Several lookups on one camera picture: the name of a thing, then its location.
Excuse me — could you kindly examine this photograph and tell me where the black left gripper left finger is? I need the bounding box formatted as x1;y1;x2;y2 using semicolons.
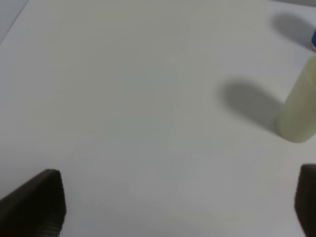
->
0;169;66;237

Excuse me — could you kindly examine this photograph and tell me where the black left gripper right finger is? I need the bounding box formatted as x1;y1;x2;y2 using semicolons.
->
294;164;316;237

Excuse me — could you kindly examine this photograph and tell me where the light green plastic cup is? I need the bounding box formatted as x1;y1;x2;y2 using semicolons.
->
276;56;316;143

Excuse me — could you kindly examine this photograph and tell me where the blue sleeved paper cup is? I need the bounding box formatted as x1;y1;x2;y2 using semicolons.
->
311;31;316;52

